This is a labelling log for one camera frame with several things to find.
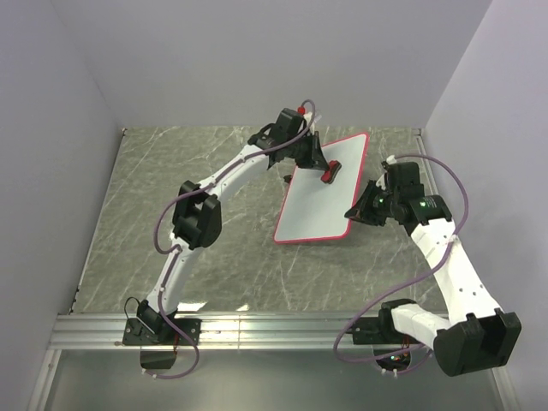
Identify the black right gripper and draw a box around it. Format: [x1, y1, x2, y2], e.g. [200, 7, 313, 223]
[345, 180, 399, 227]

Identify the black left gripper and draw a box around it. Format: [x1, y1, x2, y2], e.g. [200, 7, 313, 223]
[288, 133, 331, 173]

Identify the red black whiteboard eraser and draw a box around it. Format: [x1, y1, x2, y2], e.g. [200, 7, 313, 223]
[320, 160, 342, 184]

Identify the red framed whiteboard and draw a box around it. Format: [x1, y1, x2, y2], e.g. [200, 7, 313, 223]
[273, 133, 369, 244]

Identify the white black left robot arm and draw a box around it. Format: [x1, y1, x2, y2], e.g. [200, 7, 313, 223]
[136, 99, 341, 344]

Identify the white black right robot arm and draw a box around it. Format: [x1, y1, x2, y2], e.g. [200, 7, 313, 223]
[344, 156, 521, 377]

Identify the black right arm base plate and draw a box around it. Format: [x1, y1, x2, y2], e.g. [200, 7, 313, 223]
[345, 317, 405, 345]

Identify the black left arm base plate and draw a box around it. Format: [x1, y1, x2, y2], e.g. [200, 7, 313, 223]
[122, 318, 201, 346]

